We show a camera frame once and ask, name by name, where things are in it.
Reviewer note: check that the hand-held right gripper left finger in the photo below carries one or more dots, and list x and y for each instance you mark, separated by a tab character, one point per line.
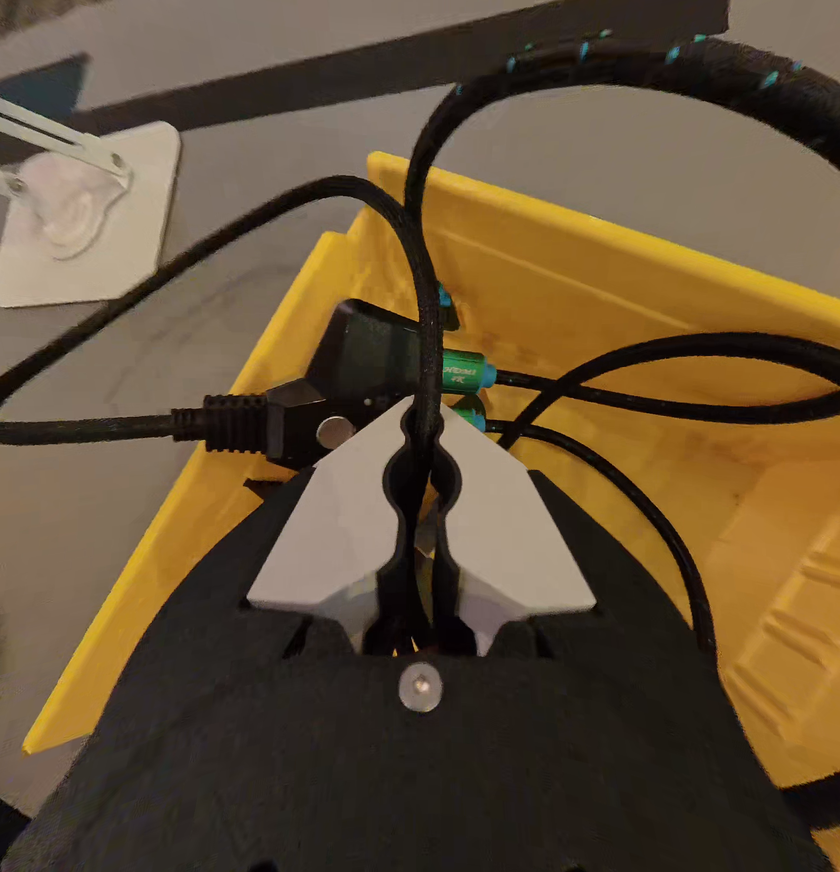
324	545

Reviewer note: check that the white panel stand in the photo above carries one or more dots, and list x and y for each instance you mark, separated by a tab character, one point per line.
120	225

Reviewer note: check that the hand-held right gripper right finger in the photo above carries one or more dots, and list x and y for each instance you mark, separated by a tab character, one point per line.
515	545

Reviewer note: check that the yellow plastic bin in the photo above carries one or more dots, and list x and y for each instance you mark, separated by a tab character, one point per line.
631	286

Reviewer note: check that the black Fosmon HDMI switch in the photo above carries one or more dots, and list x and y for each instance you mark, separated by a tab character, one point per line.
365	354

